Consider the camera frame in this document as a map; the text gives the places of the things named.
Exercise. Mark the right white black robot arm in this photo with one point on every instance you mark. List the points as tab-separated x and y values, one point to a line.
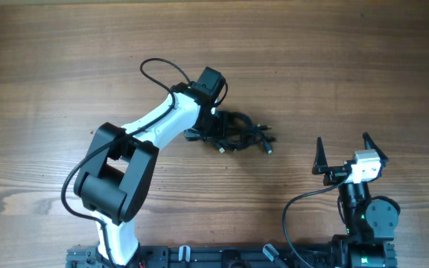
370	221

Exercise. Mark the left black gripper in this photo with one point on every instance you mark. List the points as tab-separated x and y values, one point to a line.
219	129

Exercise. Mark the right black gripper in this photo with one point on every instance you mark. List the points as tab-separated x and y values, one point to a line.
335	173

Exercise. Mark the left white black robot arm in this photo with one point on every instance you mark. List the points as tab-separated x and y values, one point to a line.
114	178

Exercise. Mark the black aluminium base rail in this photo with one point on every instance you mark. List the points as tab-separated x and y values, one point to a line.
315	255

